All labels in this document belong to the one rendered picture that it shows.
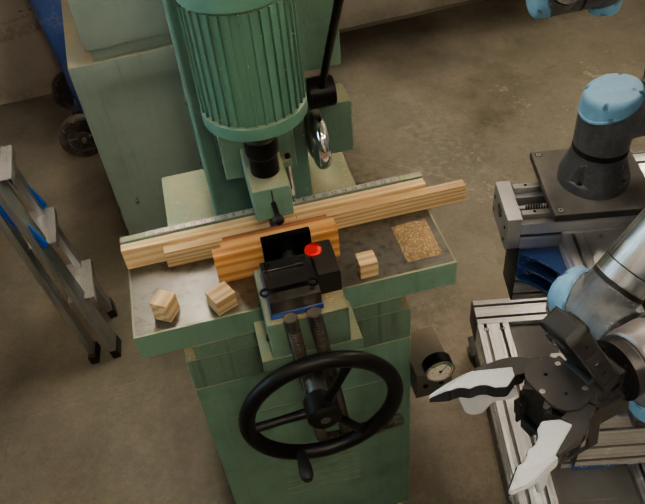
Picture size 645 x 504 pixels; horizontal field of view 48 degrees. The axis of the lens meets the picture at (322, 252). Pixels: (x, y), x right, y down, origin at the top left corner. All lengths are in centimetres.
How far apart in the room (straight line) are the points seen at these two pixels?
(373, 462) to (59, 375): 115
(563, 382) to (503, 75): 289
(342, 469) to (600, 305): 100
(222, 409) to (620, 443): 76
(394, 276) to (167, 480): 111
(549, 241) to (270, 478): 85
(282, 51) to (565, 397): 64
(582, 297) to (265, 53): 55
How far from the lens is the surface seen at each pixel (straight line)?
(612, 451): 147
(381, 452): 182
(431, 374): 150
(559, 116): 335
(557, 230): 170
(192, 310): 133
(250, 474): 175
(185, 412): 231
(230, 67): 110
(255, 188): 128
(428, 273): 136
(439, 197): 146
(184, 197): 172
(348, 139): 150
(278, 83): 113
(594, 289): 99
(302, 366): 115
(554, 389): 78
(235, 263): 133
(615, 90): 158
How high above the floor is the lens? 188
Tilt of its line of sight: 45 degrees down
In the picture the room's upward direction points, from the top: 6 degrees counter-clockwise
